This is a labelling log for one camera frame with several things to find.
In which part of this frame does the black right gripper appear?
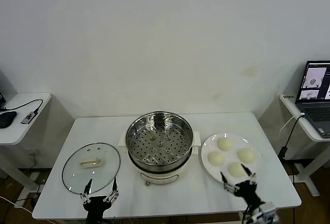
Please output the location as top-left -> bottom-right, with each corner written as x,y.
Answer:
219,163 -> 266,209

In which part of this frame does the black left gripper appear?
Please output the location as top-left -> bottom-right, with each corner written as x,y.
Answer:
79,177 -> 121,224

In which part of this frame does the white steamed baozi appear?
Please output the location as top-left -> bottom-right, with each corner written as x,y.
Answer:
237,148 -> 257,164
227,162 -> 247,179
217,137 -> 234,152
207,151 -> 225,167

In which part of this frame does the glass lid with cream handle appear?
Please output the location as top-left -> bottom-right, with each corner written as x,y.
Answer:
61,142 -> 121,195

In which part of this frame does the steel steamer pot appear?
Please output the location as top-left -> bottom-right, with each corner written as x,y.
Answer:
118,130 -> 201,187

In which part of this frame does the stainless steel steamer basket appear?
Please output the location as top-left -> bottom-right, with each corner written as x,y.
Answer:
125,110 -> 193,168

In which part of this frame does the white round plate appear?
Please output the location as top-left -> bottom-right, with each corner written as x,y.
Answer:
201,132 -> 263,186

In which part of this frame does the white side table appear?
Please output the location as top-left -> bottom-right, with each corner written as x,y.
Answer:
279,94 -> 330,197
0,92 -> 52,193

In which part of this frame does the grey open laptop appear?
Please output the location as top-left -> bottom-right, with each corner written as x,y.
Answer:
295,60 -> 330,139

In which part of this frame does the black computer mouse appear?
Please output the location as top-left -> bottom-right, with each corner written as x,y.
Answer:
0,111 -> 18,129

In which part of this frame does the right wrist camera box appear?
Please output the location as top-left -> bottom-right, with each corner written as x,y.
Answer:
254,200 -> 279,224

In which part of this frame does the white cable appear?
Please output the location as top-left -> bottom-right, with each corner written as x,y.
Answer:
279,113 -> 306,135

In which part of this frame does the usb hub with black cable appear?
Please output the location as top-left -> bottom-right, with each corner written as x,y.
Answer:
0,98 -> 44,126

